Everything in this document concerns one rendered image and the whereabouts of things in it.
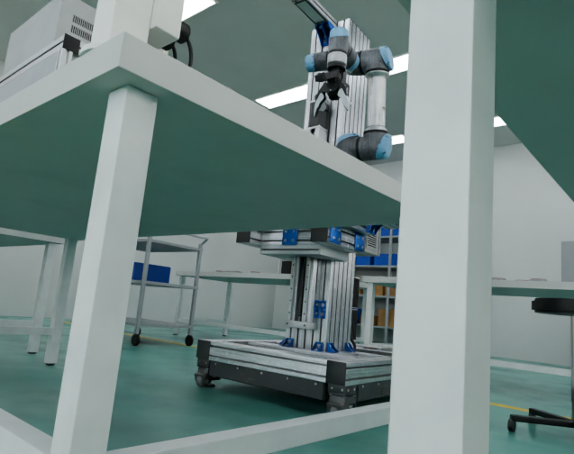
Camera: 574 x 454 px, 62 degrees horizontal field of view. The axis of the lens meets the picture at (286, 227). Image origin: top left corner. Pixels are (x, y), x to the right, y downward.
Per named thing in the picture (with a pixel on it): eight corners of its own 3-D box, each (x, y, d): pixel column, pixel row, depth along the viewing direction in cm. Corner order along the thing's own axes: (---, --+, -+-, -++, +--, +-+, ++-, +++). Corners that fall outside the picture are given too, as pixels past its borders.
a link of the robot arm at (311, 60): (343, 55, 239) (301, 49, 198) (365, 50, 234) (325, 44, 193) (346, 78, 242) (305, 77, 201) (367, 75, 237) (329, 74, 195)
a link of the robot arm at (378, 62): (363, 164, 232) (366, 56, 236) (394, 161, 225) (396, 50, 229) (354, 158, 222) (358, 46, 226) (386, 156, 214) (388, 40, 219)
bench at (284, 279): (224, 335, 625) (231, 278, 638) (370, 358, 482) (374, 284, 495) (168, 333, 559) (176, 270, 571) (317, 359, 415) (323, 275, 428)
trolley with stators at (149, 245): (135, 335, 497) (149, 240, 514) (196, 347, 431) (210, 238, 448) (80, 334, 452) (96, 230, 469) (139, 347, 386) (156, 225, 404)
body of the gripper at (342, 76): (349, 99, 183) (351, 70, 185) (338, 90, 176) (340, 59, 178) (332, 103, 188) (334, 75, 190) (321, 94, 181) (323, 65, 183)
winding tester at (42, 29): (100, 122, 200) (108, 77, 204) (161, 100, 172) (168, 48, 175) (-1, 85, 171) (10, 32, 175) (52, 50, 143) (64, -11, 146)
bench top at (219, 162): (77, 240, 278) (77, 231, 279) (440, 222, 135) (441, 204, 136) (-153, 201, 203) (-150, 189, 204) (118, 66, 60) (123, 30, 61)
